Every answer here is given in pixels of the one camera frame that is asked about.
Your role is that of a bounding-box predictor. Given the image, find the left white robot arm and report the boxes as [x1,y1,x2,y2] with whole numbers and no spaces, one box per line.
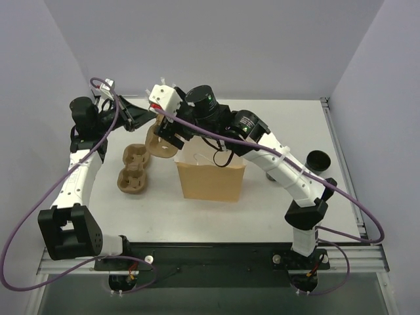
[37,96,156,270]

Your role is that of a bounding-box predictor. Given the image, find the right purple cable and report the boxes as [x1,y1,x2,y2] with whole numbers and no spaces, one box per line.
[156,108,385,296]

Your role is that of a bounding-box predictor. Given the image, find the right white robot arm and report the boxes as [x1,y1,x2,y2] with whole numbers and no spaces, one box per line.
[148,83,337,268]

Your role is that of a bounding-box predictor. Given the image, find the purple cable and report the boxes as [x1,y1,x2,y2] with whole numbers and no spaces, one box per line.
[156,108,385,296]
[0,77,158,293]

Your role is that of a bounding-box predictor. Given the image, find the black coffee cup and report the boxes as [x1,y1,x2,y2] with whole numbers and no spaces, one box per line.
[305,150,331,174]
[265,173,276,182]

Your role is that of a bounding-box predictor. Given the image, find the single brown cup carrier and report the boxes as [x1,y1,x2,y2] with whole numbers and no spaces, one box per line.
[145,114,179,159]

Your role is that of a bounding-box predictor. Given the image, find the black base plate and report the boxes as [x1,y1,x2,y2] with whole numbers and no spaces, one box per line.
[94,243,330,289]

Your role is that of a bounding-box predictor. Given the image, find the brown cardboard cup carrier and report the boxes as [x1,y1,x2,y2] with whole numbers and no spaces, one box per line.
[117,144,151,195]

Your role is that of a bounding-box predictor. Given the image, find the aluminium frame rail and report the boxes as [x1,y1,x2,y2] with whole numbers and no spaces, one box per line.
[37,245,389,276]

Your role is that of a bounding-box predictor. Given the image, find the brown paper bag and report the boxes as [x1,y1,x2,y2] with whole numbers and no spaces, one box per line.
[174,136,247,202]

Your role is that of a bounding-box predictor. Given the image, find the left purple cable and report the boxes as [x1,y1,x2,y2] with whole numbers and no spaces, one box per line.
[0,77,158,293]

